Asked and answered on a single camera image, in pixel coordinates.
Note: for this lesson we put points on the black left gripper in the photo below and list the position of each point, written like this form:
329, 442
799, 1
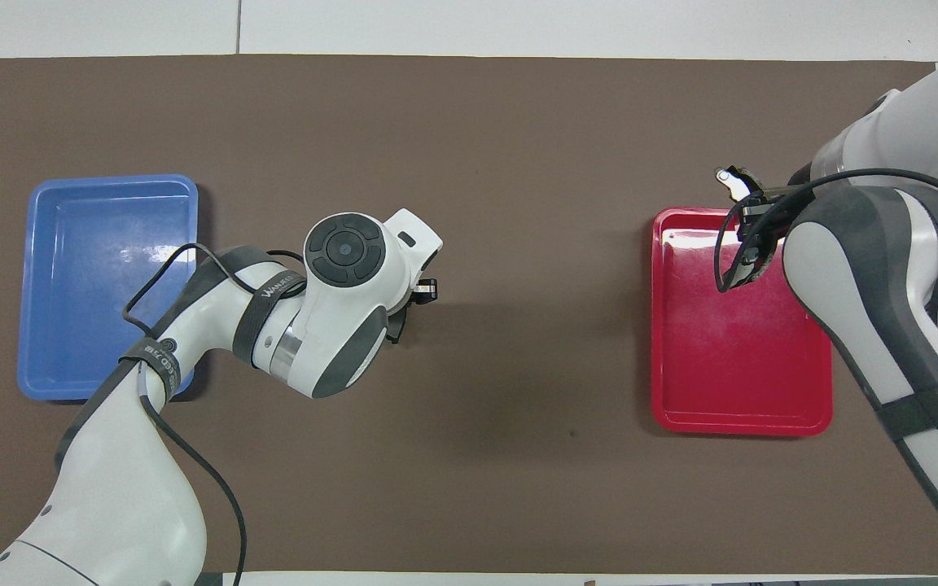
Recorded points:
397, 324

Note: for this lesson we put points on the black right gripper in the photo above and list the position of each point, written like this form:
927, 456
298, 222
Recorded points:
786, 213

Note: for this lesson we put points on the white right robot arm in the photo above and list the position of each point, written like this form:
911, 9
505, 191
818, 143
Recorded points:
884, 268

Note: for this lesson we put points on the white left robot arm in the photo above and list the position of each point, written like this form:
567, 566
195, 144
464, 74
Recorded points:
111, 488

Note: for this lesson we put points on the red plastic tray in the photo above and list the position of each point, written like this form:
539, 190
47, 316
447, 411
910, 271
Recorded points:
729, 366

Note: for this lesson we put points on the brown table mat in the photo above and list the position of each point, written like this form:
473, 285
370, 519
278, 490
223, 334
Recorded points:
518, 163

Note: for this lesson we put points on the blue plastic tray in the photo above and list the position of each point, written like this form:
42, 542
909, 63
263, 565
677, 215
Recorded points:
94, 277

